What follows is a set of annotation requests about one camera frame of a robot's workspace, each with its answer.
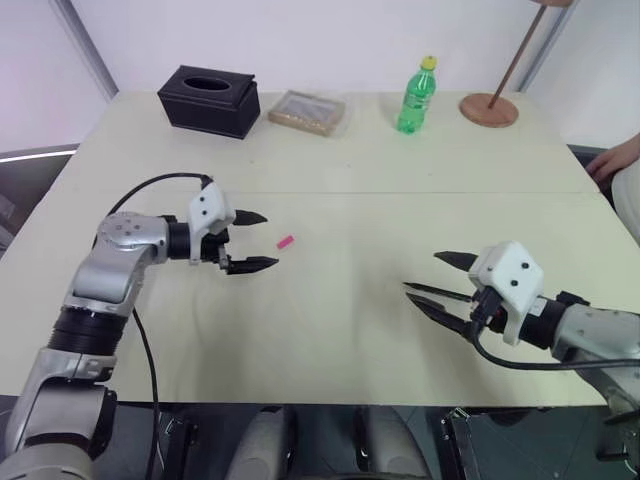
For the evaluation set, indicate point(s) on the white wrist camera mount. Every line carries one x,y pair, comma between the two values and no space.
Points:
207,207
510,267

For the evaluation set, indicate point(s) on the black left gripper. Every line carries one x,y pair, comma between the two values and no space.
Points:
211,246

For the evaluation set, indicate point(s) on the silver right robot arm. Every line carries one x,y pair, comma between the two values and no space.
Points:
595,330

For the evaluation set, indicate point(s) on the bystander bare hand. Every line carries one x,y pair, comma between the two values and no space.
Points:
610,162

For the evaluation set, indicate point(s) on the grey metal frame post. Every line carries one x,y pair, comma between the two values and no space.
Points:
87,50
542,50

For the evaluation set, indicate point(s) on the grey rounded shape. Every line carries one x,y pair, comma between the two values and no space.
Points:
390,445
267,445

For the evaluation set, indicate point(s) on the black equipment box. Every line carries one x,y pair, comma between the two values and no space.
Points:
520,445

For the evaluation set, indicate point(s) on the black tissue box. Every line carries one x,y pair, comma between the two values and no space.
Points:
210,107

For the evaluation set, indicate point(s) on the small pink object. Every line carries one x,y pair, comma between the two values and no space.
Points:
285,242

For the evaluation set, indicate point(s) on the wooden stand with pole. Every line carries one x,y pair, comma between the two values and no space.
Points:
489,111

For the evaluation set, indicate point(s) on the bystander bare forearm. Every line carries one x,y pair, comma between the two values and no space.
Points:
634,145

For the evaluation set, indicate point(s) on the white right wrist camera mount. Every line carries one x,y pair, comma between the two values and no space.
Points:
510,267

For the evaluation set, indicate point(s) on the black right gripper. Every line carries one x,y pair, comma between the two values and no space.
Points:
487,310

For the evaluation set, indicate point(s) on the green plastic bottle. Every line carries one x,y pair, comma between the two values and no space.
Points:
416,100

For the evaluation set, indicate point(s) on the clear plastic box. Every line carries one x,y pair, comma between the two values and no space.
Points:
307,112

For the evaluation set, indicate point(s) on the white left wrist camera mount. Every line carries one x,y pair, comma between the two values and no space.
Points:
207,207

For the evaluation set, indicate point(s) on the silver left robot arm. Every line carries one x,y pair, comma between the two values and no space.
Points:
100,272

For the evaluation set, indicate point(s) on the bystander white clothing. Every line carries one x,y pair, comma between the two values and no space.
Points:
627,192

